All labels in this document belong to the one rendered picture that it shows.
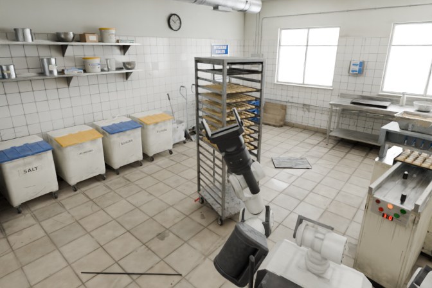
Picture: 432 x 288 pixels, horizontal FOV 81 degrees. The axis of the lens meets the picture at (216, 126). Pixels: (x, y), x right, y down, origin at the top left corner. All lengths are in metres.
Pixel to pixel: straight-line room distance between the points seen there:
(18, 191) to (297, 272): 3.49
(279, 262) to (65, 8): 4.19
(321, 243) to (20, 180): 3.51
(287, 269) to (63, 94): 4.03
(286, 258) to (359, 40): 5.53
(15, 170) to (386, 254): 3.80
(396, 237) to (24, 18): 4.59
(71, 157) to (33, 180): 0.48
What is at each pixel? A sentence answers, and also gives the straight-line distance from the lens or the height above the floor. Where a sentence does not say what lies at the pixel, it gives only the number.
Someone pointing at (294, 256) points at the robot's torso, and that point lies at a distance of 0.83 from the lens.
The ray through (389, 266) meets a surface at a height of 0.30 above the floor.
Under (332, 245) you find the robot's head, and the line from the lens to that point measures 0.73.
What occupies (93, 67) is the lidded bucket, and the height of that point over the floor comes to 1.64.
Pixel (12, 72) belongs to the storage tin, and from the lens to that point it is 4.01.
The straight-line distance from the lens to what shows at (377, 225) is 2.48.
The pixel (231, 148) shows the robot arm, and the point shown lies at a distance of 0.84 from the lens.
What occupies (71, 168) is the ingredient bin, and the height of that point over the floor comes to 0.37.
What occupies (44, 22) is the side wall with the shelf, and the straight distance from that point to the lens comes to 4.35.
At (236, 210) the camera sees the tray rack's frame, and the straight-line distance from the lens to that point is 3.06.
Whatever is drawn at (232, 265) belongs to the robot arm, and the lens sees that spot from 0.86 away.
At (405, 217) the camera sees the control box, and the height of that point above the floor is 0.77.
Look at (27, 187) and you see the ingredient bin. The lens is 3.89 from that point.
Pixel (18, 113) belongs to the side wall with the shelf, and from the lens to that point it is 4.30.
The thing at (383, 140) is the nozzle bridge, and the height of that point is 1.06.
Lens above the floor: 1.92
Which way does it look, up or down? 17 degrees down
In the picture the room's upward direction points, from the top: straight up
